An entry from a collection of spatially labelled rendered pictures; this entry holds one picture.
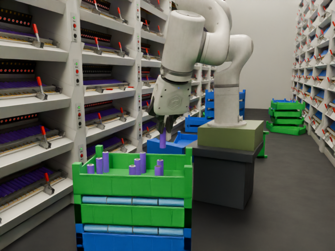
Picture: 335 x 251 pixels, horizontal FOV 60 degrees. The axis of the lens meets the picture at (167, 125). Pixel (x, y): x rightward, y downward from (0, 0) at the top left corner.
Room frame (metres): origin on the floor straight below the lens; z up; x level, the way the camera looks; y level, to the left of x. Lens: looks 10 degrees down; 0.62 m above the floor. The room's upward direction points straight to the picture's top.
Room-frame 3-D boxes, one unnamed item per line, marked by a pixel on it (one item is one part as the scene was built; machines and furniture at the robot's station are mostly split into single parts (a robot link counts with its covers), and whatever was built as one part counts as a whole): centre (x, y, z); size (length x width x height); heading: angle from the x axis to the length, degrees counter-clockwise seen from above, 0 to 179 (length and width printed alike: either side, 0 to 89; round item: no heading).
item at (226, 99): (1.41, -0.29, 0.47); 0.19 x 0.19 x 0.18
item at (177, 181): (0.78, 0.08, 0.36); 0.30 x 0.20 x 0.08; 85
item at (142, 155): (0.85, 0.07, 0.36); 0.02 x 0.02 x 0.06
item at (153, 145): (1.75, 0.00, 0.10); 0.30 x 0.08 x 0.20; 46
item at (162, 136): (0.84, 0.01, 0.44); 0.02 x 0.02 x 0.06
